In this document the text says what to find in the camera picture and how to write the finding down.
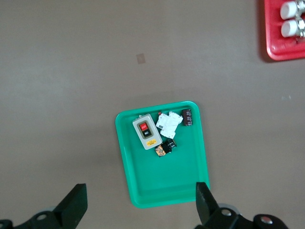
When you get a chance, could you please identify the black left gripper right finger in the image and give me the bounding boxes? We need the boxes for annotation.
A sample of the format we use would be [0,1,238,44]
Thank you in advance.
[194,182,286,229]

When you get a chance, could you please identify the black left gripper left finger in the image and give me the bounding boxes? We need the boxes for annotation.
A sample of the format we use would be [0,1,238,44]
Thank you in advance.
[0,183,88,229]

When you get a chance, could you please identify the green plastic tray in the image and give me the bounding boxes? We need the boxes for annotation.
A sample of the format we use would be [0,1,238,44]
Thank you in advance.
[115,100,211,209]

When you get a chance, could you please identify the red plastic tray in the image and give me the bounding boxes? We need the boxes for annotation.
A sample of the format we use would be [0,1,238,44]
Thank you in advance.
[264,0,305,61]

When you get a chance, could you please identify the black and orange component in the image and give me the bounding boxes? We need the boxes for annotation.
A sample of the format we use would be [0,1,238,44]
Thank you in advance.
[154,138,178,158]

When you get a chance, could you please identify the white circuit breaker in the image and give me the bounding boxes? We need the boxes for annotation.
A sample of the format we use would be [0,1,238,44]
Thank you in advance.
[155,110,184,139]

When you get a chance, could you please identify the dark cylindrical capacitor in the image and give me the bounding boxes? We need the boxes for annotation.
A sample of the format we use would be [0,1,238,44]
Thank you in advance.
[181,108,194,127]

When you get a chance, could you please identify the metal fitting with white caps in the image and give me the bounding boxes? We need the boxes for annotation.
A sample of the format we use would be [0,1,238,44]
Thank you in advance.
[279,0,305,20]
[280,19,305,45]

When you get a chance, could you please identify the grey on-off switch box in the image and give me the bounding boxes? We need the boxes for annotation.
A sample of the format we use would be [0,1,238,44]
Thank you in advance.
[132,114,163,151]

